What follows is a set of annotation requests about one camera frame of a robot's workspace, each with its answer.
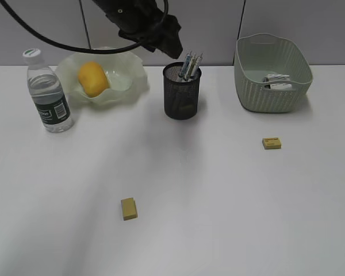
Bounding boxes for yellow mango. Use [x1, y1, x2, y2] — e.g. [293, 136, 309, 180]
[78, 62, 110, 98]

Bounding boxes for pale green wavy plate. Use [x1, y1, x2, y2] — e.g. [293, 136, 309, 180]
[55, 52, 149, 106]

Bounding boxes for yellow eraser front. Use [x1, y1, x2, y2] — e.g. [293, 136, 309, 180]
[121, 197, 138, 221]

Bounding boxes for yellow eraser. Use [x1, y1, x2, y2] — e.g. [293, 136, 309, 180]
[262, 137, 282, 150]
[121, 197, 138, 221]
[179, 105, 194, 114]

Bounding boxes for clear water bottle green label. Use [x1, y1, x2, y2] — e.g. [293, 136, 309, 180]
[22, 48, 74, 133]

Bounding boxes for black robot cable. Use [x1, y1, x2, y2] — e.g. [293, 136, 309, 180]
[0, 0, 169, 55]

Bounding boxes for white waste paper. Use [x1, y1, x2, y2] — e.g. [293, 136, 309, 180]
[262, 74, 293, 90]

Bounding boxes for pale green woven basket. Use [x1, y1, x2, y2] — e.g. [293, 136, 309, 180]
[234, 33, 313, 113]

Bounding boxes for grey white ballpoint pen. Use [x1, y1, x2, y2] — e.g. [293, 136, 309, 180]
[190, 53, 203, 79]

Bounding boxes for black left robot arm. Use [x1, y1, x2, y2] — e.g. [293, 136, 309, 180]
[94, 0, 183, 59]

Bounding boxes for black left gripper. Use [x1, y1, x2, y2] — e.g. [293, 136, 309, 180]
[118, 14, 183, 59]

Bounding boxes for beige ballpoint pen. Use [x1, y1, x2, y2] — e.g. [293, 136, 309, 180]
[185, 53, 197, 81]

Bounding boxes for black mesh pen holder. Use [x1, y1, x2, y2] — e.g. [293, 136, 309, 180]
[163, 62, 202, 120]

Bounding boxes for light blue ballpoint pen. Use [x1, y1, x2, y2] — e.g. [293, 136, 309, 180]
[177, 52, 192, 82]

